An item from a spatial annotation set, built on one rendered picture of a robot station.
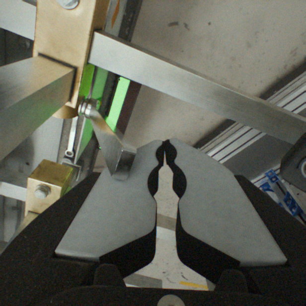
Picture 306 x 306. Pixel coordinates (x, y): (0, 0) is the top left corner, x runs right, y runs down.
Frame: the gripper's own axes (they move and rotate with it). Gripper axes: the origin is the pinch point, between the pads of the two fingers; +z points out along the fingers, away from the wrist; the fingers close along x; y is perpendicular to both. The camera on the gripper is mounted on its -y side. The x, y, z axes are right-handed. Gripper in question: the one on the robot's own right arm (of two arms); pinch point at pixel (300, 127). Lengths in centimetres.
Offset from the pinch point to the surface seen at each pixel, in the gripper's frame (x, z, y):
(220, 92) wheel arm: 0.8, -3.9, -13.8
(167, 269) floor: -175, 83, 56
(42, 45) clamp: -1.4, -5.2, -32.1
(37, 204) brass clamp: -25.2, -4.1, -31.1
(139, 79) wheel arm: -1.2, -4.1, -22.5
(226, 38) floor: 8, 83, 7
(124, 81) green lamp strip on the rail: -6.6, 11.8, -25.2
